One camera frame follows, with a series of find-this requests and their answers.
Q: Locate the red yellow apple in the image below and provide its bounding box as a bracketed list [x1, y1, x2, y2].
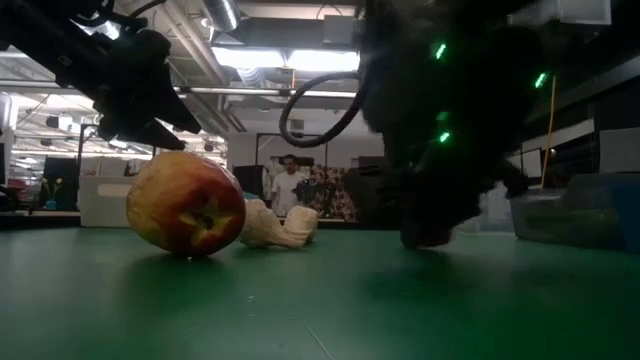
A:
[124, 150, 247, 259]

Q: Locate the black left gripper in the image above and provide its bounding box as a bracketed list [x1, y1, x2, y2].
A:
[94, 29, 203, 151]

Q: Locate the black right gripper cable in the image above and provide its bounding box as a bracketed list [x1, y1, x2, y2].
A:
[278, 71, 369, 149]

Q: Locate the whiteboard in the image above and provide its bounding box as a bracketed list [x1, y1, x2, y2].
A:
[509, 148, 545, 181]

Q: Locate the yellow hanging cable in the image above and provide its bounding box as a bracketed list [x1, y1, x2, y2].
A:
[539, 74, 557, 190]

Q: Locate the floral patterned cloth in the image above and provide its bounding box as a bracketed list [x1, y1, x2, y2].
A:
[307, 164, 359, 221]

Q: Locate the silver ventilation duct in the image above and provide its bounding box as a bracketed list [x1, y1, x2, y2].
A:
[202, 0, 241, 34]

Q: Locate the grey translucent plastic bin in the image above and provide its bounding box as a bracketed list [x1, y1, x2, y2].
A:
[509, 172, 616, 251]

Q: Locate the blue plastic bin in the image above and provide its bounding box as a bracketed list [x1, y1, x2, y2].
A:
[597, 172, 640, 251]

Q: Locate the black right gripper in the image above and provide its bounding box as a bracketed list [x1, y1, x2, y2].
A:
[362, 29, 546, 250]

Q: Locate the green table mat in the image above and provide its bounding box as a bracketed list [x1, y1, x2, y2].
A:
[0, 227, 640, 360]

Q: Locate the clear plastic bin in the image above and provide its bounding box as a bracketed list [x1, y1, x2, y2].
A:
[469, 184, 514, 234]

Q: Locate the white plastic bin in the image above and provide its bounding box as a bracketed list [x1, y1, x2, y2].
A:
[78, 157, 141, 229]

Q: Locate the long LED light bar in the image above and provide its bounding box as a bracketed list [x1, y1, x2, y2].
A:
[0, 79, 359, 101]

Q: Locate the person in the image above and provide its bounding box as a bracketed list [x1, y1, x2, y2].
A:
[269, 153, 309, 217]

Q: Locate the cream garlic bulb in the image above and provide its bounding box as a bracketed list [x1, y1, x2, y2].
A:
[238, 198, 307, 250]

